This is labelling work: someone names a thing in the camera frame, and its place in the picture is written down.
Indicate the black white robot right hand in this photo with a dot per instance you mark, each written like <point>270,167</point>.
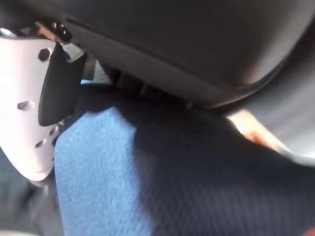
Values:
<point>172,37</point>

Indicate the blue garment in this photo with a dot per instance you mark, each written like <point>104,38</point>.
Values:
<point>98,172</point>

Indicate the rectangular wicker basket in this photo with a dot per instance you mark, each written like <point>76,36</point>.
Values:
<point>253,132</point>

